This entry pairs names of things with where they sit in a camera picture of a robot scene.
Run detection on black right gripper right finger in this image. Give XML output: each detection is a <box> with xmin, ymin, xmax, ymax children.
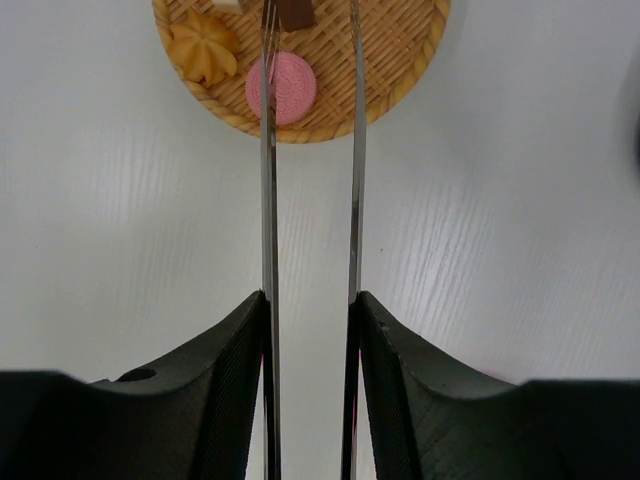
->
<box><xmin>349</xmin><ymin>292</ymin><xmax>639</xmax><ymax>479</ymax></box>

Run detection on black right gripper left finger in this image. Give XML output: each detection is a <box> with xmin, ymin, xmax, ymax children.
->
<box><xmin>1</xmin><ymin>292</ymin><xmax>268</xmax><ymax>479</ymax></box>

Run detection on steel tongs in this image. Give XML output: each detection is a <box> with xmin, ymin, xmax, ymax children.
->
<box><xmin>260</xmin><ymin>1</ymin><xmax>367</xmax><ymax>480</ymax></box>

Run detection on steel lunch box bowl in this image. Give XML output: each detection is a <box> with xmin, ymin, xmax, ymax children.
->
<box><xmin>615</xmin><ymin>57</ymin><xmax>639</xmax><ymax>172</ymax></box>

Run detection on pink round sandwich cookie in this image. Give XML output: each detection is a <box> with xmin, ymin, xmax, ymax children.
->
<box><xmin>245</xmin><ymin>51</ymin><xmax>317</xmax><ymax>126</ymax></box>

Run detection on yellow flower cookie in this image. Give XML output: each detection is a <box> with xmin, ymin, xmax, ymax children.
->
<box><xmin>167</xmin><ymin>10</ymin><xmax>240</xmax><ymax>88</ymax></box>

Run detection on woven bamboo tray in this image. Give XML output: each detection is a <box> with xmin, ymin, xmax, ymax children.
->
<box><xmin>152</xmin><ymin>0</ymin><xmax>451</xmax><ymax>144</ymax></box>

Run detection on white cube sweet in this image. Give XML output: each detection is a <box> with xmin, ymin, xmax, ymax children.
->
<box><xmin>211</xmin><ymin>0</ymin><xmax>245</xmax><ymax>15</ymax></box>

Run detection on brown chocolate block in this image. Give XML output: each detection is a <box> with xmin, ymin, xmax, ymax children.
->
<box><xmin>276</xmin><ymin>0</ymin><xmax>315</xmax><ymax>32</ymax></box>

